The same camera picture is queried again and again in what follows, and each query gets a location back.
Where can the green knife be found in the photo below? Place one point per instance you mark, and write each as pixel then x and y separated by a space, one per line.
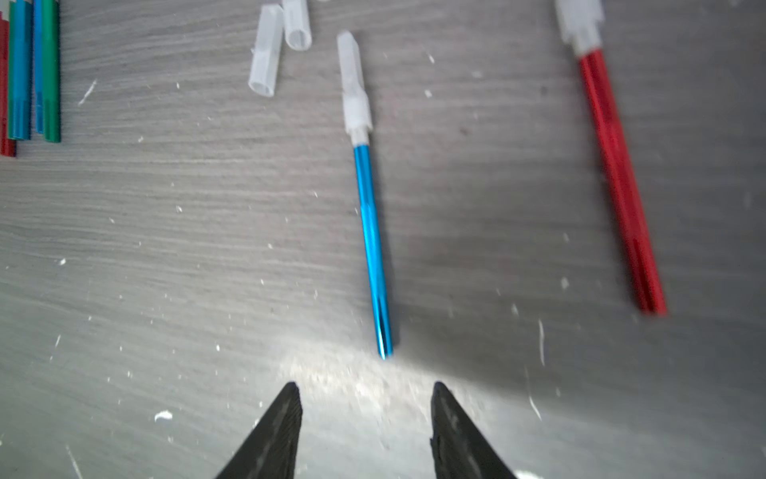
pixel 51 70

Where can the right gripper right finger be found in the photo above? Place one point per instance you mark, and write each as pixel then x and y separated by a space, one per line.
pixel 459 448

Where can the red knife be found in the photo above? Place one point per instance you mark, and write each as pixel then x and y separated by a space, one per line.
pixel 8 146
pixel 579 23

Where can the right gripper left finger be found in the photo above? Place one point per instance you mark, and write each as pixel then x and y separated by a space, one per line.
pixel 270 450

